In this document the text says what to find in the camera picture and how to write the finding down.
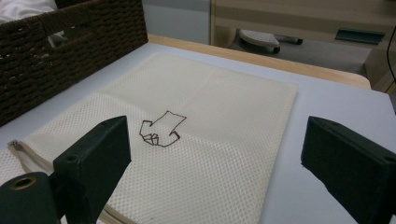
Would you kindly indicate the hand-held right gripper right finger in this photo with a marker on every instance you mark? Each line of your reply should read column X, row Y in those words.
column 351, row 168

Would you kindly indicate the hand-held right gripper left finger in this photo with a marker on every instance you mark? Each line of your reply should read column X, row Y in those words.
column 93, row 161

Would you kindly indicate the brown woven basket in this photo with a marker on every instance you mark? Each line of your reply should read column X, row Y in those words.
column 93, row 46

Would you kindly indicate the white garment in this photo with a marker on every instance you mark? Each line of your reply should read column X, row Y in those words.
column 21, row 9

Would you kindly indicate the grey chair base foot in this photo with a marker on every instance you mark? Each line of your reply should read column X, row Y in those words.
column 258, row 39

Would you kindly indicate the light wooden desk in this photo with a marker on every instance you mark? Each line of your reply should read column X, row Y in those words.
column 280, row 12

